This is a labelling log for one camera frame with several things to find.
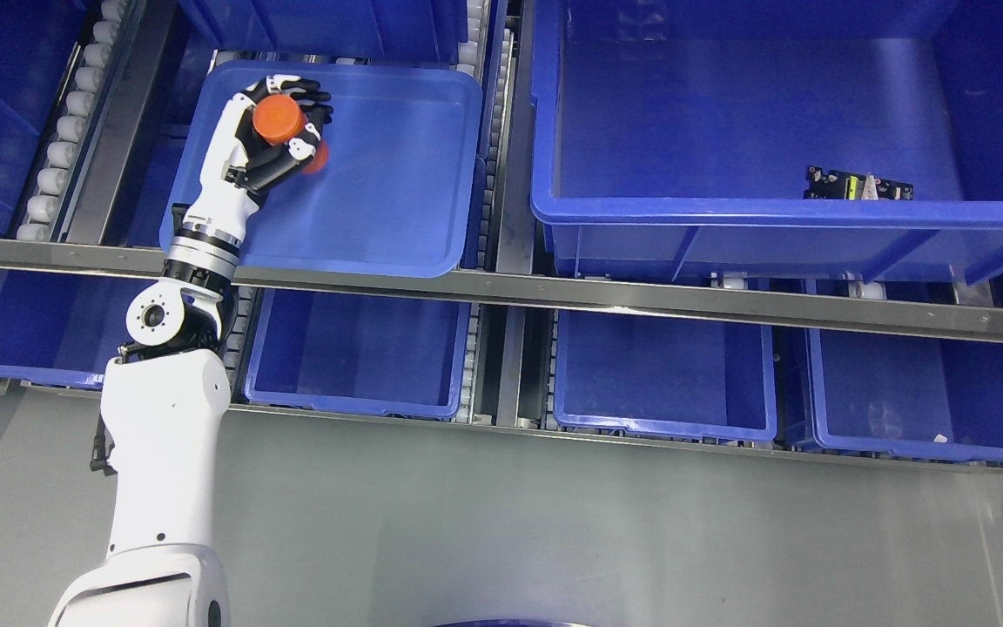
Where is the blue bin lower middle-left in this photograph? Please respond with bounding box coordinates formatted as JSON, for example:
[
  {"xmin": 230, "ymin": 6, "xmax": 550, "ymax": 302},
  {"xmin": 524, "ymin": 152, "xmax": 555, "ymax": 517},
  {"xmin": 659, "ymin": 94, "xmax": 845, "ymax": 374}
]
[{"xmin": 243, "ymin": 289, "xmax": 470, "ymax": 421}]

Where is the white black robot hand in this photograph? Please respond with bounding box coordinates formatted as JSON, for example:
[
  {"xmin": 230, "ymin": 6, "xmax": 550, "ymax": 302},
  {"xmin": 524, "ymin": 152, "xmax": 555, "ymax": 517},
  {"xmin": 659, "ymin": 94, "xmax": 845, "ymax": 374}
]
[{"xmin": 172, "ymin": 74, "xmax": 333, "ymax": 249}]

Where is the blue bin lower right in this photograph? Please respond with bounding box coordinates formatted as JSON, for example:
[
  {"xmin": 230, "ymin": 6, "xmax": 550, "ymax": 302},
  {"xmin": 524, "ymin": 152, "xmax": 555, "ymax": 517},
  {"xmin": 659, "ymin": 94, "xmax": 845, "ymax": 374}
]
[{"xmin": 775, "ymin": 327, "xmax": 1003, "ymax": 463}]

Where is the metal shelf rack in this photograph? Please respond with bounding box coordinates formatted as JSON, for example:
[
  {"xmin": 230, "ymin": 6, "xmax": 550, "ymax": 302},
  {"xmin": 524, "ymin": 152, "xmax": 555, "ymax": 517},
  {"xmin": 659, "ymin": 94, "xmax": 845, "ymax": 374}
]
[{"xmin": 0, "ymin": 1, "xmax": 1003, "ymax": 467}]

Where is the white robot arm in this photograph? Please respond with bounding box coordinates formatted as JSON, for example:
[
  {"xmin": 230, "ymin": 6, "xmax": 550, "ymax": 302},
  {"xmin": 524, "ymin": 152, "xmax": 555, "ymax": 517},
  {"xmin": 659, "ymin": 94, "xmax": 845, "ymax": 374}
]
[{"xmin": 49, "ymin": 226, "xmax": 246, "ymax": 626}]

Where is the large blue plastic bin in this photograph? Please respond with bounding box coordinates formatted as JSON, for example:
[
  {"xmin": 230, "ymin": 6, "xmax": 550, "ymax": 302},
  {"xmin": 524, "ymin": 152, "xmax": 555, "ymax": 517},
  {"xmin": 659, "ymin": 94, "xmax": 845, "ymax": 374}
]
[{"xmin": 532, "ymin": 1, "xmax": 1003, "ymax": 283}]

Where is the black circuit board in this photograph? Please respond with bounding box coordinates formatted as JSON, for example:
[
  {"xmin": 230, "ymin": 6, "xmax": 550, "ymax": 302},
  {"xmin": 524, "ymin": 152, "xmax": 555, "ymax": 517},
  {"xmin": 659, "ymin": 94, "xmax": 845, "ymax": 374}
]
[{"xmin": 803, "ymin": 166, "xmax": 914, "ymax": 201}]

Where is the orange cylindrical capacitor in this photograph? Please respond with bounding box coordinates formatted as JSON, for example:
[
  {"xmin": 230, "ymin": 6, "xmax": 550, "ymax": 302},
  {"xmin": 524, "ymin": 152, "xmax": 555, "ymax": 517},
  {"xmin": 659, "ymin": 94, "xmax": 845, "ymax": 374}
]
[{"xmin": 248, "ymin": 94, "xmax": 332, "ymax": 165}]

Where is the blue bin lower left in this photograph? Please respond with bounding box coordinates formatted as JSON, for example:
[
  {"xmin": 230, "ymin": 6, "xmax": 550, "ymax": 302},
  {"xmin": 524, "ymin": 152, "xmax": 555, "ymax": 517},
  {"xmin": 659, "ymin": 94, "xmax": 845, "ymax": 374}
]
[{"xmin": 0, "ymin": 268, "xmax": 237, "ymax": 399}]

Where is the blue bin top centre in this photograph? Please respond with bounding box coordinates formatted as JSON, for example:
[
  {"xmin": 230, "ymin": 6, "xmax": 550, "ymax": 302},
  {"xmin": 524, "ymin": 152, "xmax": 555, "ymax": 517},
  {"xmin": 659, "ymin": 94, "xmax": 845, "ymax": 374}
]
[{"xmin": 180, "ymin": 1, "xmax": 469, "ymax": 64}]

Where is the shallow blue plastic tray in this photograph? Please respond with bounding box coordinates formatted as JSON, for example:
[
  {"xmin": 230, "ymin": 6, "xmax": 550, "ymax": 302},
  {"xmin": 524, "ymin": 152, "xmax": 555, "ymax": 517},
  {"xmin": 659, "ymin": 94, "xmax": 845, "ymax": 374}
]
[{"xmin": 168, "ymin": 60, "xmax": 482, "ymax": 278}]

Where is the blue bin lower middle-right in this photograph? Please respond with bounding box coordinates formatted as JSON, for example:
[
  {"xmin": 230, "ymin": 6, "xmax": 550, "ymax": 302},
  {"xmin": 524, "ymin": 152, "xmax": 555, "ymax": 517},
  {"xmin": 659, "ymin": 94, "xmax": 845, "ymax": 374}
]
[{"xmin": 553, "ymin": 311, "xmax": 777, "ymax": 443}]

